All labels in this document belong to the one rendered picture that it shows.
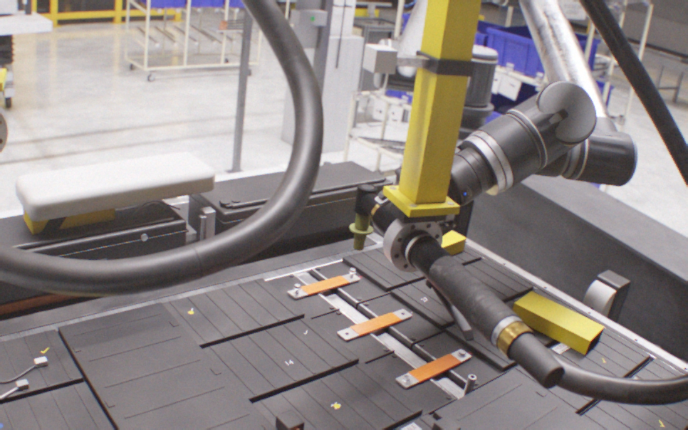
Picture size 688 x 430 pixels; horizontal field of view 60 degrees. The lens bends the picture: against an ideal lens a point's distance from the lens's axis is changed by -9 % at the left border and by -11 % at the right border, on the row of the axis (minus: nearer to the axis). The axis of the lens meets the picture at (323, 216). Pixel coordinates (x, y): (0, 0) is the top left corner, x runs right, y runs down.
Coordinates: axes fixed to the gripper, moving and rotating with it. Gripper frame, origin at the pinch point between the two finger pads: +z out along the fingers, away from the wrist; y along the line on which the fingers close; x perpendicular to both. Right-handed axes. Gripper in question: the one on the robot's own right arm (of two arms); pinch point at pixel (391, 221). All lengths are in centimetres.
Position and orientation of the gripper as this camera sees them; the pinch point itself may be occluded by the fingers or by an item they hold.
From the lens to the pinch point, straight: 100.1
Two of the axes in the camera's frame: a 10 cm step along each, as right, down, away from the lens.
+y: 3.6, 7.6, 5.4
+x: -3.7, -4.2, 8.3
